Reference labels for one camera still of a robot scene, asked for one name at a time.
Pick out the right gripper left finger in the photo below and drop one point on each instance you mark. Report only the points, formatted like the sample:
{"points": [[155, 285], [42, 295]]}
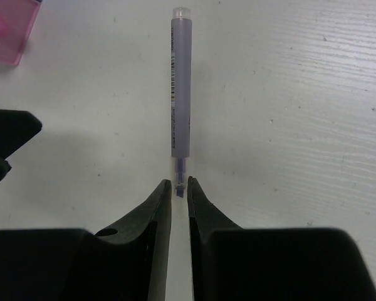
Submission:
{"points": [[127, 260]]}

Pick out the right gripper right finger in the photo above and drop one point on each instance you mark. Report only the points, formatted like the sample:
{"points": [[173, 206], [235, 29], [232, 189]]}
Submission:
{"points": [[233, 263]]}

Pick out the grey purple highlighter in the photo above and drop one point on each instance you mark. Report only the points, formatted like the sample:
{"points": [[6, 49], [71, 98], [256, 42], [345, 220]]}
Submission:
{"points": [[180, 93]]}

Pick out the pink drawer box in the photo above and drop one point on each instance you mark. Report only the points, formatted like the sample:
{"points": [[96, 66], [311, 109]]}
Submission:
{"points": [[17, 18]]}

